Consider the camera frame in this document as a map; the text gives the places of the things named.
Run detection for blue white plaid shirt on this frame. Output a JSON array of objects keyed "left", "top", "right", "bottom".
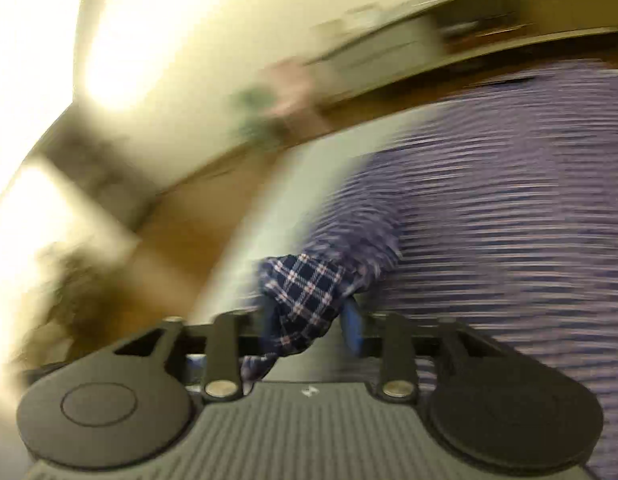
[{"left": 241, "top": 63, "right": 618, "bottom": 479}]

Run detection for green plastic chair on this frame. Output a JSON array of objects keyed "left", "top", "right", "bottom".
[{"left": 231, "top": 84, "right": 285, "bottom": 151}]

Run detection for pink plastic chair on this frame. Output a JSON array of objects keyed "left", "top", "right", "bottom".
[{"left": 261, "top": 58, "right": 332, "bottom": 143}]

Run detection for long grey TV cabinet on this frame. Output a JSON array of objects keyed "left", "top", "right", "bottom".
[{"left": 308, "top": 0, "right": 618, "bottom": 107}]

